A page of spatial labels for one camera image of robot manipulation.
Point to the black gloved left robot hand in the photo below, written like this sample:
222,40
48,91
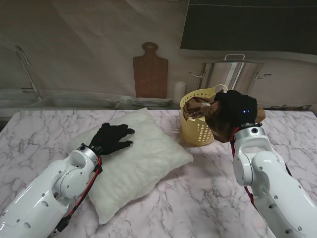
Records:
111,138

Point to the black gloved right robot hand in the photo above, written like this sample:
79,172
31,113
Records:
235,106

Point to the brown pillowcase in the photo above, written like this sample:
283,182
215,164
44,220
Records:
218,119

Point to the white pillow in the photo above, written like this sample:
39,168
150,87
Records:
138,163

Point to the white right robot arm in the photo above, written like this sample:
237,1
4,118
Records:
267,178

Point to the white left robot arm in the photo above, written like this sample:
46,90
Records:
47,196

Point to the yellow perforated laundry basket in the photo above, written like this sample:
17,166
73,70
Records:
195,131

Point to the steel stockpot with lid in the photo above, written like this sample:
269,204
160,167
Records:
230,77

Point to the white cylindrical container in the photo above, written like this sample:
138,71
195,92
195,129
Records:
180,91

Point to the steel sink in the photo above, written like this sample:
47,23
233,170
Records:
62,102

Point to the brown wooden cutting board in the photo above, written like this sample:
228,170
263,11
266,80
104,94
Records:
149,77

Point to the chrome faucet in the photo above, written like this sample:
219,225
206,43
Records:
26,68

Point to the dark wall panel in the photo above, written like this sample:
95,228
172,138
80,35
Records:
247,24

